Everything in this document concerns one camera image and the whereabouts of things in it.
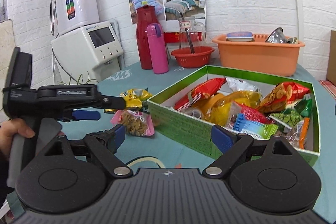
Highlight large red checkered snack bag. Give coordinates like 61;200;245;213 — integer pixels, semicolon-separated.
174;77;227;111

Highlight green candy packet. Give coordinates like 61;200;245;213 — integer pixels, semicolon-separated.
294;98;313;118

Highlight glass pitcher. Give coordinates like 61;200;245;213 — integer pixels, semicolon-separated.
178;16;206;53

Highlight white machine with screen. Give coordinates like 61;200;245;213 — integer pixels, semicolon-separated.
51;20;123;84

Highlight person's left hand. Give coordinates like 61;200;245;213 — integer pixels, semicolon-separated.
0;118;35;159

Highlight brown cake clear packet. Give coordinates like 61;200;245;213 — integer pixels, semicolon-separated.
183;107;204;120

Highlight yellow cellophane snack bag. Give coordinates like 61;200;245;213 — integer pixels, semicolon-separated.
205;90;261;126

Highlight orange snack packet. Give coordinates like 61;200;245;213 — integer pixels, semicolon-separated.
192;93;225;119

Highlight green pea snack packet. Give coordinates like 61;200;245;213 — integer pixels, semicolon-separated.
269;109;303;127

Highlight clear red-edged jujube bag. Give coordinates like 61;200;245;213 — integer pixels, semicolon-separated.
225;101;272;129

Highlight green cardboard box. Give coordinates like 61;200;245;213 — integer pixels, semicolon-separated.
147;65;321;165

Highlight pink thermos bottle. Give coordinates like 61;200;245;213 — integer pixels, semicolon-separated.
146;23;169;75

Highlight yellow snack packet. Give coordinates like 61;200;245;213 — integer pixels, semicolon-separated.
119;88;153;113

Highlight red snack packet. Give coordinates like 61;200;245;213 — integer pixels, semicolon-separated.
257;82;310;113

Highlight red thermos jug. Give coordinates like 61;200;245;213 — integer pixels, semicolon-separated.
136;5;159;70

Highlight white snack packet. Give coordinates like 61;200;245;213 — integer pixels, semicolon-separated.
226;77;259;92

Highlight orange plastic basin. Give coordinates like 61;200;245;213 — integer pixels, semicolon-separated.
212;34;305;77

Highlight red plastic basket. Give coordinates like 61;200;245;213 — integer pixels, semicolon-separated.
171;46;215;68

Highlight brown cardboard box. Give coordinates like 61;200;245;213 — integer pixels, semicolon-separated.
326;30;336;86

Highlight white water purifier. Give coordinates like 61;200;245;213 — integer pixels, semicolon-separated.
56;0;100;36

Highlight pink peanut snack bag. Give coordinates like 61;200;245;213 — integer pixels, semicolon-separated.
111;110;155;137

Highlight steel bowl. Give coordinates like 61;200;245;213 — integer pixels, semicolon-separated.
265;27;288;44

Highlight orange-edged clear nut bag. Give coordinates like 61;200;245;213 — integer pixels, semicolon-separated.
285;117;310;149

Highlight blue lidded tin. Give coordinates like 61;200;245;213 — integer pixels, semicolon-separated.
226;31;254;42

